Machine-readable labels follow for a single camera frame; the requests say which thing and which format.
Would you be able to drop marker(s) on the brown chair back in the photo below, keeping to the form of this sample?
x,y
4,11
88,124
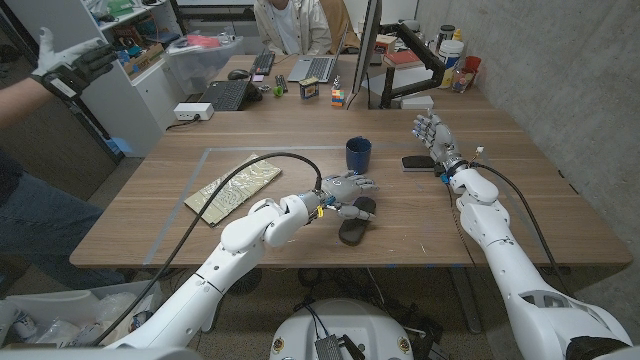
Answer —
x,y
342,22

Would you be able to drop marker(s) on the black lidded jar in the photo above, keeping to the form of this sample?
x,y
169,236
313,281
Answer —
x,y
445,34

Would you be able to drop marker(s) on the large black keyboard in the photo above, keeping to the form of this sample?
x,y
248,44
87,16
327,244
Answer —
x,y
226,95

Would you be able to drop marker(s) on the black remote control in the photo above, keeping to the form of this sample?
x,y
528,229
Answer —
x,y
281,83

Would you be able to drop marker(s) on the clear glass jar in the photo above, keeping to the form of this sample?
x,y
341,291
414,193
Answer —
x,y
462,81

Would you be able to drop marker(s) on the grey heatsink module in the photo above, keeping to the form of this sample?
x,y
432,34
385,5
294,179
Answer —
x,y
329,348

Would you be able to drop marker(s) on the bare operator forearm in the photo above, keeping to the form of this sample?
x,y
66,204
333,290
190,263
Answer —
x,y
22,102

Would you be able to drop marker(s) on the small black keyboard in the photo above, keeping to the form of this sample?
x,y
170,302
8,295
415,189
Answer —
x,y
263,62

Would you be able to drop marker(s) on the red cup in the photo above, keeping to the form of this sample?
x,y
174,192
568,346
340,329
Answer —
x,y
472,64

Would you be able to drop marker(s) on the black chalkboard eraser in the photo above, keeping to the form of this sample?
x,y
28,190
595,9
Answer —
x,y
416,162

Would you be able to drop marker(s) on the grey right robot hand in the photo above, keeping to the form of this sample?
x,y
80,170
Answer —
x,y
442,142

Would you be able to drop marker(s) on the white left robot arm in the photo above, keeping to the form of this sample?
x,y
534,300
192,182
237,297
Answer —
x,y
240,240

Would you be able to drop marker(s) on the white power strip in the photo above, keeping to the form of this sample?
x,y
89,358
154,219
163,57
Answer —
x,y
192,111

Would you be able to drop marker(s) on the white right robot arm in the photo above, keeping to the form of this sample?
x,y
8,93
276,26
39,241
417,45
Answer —
x,y
510,270

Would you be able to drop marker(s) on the black round fan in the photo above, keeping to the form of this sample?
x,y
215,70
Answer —
x,y
246,287

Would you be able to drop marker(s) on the beige embossed mat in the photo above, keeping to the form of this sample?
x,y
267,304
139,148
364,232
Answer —
x,y
240,187

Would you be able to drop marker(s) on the white shelf unit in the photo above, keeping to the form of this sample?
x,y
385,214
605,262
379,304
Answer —
x,y
120,100

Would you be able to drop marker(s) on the small green object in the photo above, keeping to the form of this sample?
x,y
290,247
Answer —
x,y
278,91

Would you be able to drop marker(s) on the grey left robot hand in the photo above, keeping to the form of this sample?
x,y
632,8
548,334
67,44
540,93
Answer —
x,y
345,187

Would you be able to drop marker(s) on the grey table leg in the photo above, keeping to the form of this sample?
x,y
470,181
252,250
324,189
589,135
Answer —
x,y
207,324
465,305

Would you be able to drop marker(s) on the operator body in jeans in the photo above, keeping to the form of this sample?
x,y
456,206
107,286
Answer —
x,y
40,225

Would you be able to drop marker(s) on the silver laptop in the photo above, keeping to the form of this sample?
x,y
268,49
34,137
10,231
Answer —
x,y
315,67

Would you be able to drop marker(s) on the cardboard box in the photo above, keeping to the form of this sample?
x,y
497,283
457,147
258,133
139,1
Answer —
x,y
142,60

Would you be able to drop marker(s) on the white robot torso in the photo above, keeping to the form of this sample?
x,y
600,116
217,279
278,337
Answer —
x,y
345,320

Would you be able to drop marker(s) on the colourful puzzle cube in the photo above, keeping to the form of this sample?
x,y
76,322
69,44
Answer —
x,y
337,98

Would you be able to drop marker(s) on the dark blue mug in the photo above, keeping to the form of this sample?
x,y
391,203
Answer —
x,y
358,155

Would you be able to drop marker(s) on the white plastic tub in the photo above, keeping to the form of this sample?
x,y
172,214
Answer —
x,y
451,54

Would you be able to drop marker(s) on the white plastic bin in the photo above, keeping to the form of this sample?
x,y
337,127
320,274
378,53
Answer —
x,y
55,302

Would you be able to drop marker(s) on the red book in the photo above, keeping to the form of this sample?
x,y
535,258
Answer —
x,y
402,59

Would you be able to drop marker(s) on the black computer mouse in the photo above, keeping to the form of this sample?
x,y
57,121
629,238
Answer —
x,y
238,74

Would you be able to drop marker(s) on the black glasses case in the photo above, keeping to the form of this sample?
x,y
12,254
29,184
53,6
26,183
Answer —
x,y
352,233

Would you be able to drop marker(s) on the clear plastic storage bin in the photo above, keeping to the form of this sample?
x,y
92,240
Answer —
x,y
200,65

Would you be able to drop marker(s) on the small printed box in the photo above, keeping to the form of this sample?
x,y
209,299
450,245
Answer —
x,y
309,88

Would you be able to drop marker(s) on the seated person in beige jacket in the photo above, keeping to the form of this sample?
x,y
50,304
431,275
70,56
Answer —
x,y
295,25

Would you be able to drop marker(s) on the orange box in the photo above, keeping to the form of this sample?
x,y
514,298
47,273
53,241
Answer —
x,y
385,44

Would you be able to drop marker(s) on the yellow bottle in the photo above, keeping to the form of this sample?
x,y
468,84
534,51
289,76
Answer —
x,y
457,35

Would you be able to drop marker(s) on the flat white box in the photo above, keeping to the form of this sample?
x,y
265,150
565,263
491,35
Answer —
x,y
416,102

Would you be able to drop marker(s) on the computer monitor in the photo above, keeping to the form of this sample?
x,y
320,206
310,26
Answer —
x,y
367,45

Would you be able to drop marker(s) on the white and black gloved hand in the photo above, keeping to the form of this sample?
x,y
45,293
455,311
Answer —
x,y
67,67

